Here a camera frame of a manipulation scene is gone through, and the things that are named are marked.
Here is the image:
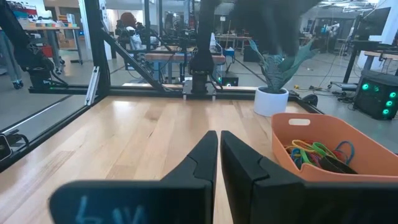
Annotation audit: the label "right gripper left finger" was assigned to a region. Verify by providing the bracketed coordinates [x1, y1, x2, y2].
[49, 129, 219, 224]

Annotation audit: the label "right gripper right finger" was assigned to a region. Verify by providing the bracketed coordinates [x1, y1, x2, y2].
[220, 129, 398, 224]

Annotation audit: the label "red rubber band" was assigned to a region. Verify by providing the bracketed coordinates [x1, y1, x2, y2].
[309, 150, 340, 166]

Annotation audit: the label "yellow rubber band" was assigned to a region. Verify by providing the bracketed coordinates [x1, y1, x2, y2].
[290, 139, 315, 154]

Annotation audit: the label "green rubber band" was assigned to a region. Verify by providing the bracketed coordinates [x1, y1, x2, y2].
[298, 141, 337, 166]

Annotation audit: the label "black wide rubber band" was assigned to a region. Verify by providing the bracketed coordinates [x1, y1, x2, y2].
[319, 155, 359, 175]

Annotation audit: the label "teal rubber band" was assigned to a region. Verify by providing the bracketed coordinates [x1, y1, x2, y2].
[333, 140, 356, 165]

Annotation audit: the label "orange plastic bin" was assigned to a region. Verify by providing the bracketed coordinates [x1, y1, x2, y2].
[271, 112, 398, 184]

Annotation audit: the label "blue box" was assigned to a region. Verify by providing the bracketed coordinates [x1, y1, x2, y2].
[223, 47, 236, 65]

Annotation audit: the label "potted plant white pot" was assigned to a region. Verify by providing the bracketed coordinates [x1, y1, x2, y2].
[248, 39, 320, 118]

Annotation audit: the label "black round object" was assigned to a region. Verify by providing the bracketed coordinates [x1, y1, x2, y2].
[302, 93, 319, 108]

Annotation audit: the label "black desk stand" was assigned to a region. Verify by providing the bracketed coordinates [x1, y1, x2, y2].
[329, 39, 398, 91]

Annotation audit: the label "black monitor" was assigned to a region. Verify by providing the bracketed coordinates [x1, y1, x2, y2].
[355, 6, 392, 38]

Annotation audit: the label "wooden workbench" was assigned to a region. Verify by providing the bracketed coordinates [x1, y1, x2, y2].
[144, 51, 226, 85]

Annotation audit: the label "computer tower green fans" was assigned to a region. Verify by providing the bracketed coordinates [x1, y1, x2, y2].
[353, 68, 398, 121]

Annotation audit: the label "person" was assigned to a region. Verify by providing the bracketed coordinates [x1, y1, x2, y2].
[115, 11, 160, 52]

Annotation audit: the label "cluttered work table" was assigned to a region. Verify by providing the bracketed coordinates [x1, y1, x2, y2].
[23, 12, 84, 65]

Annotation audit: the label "floor cable bundle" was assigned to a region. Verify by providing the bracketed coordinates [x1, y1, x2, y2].
[292, 83, 357, 104]

